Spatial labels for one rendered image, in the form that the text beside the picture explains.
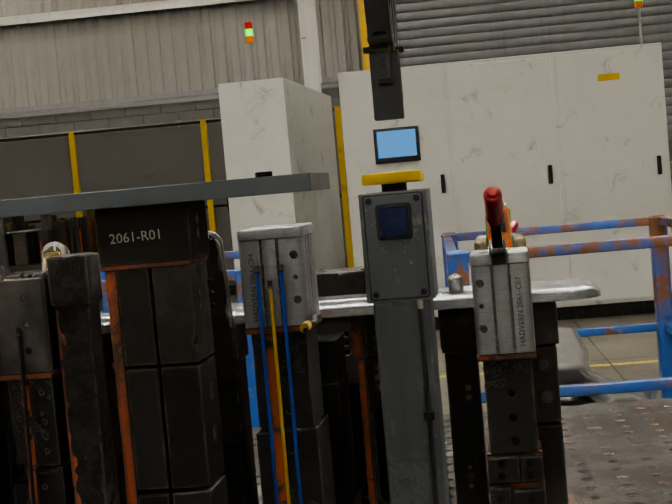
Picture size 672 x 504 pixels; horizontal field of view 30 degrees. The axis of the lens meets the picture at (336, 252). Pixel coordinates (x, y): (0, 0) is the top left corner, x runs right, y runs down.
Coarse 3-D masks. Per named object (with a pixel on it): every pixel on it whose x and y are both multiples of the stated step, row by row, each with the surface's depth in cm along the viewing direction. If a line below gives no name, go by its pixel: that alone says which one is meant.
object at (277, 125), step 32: (224, 96) 946; (256, 96) 943; (288, 96) 955; (320, 96) 1112; (224, 128) 948; (256, 128) 944; (288, 128) 944; (320, 128) 1098; (256, 160) 946; (288, 160) 942; (320, 160) 1084; (320, 192) 1070; (256, 224) 949; (320, 224) 1057; (320, 256) 1044
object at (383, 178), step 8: (368, 176) 126; (376, 176) 126; (384, 176) 126; (392, 176) 126; (400, 176) 126; (408, 176) 126; (416, 176) 126; (368, 184) 126; (376, 184) 126; (384, 184) 128; (392, 184) 128; (400, 184) 128
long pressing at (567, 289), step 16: (448, 288) 168; (464, 288) 166; (544, 288) 153; (560, 288) 152; (576, 288) 151; (592, 288) 152; (240, 304) 172; (320, 304) 161; (336, 304) 156; (352, 304) 155; (368, 304) 155; (448, 304) 153; (464, 304) 153; (240, 320) 157
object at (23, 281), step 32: (0, 288) 145; (32, 288) 145; (0, 320) 145; (32, 320) 145; (0, 352) 146; (32, 352) 145; (32, 384) 146; (32, 416) 147; (64, 416) 149; (32, 448) 147; (64, 448) 148; (32, 480) 146; (64, 480) 146
